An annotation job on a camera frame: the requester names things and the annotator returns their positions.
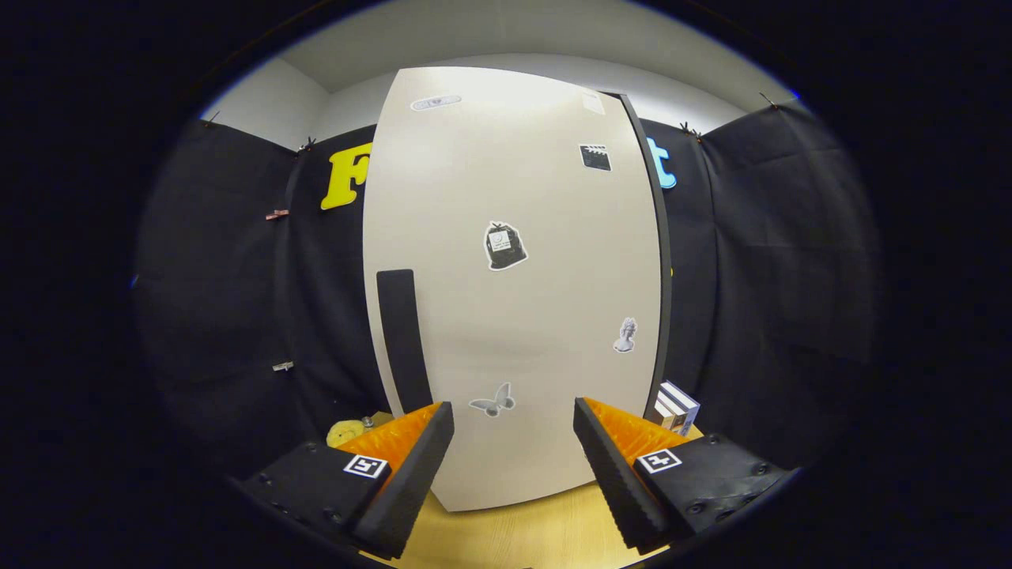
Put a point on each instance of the grey cabinet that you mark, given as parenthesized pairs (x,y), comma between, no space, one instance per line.
(666,269)

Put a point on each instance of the red cloth clip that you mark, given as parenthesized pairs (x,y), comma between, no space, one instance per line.
(277,214)

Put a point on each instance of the black backdrop cloth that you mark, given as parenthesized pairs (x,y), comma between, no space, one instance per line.
(775,300)

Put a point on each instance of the yellow corn plush toy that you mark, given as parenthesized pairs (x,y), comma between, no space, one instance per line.
(345,433)

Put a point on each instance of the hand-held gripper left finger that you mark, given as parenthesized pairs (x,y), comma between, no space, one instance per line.
(415,486)

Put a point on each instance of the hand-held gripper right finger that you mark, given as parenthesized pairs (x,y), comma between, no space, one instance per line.
(617,486)

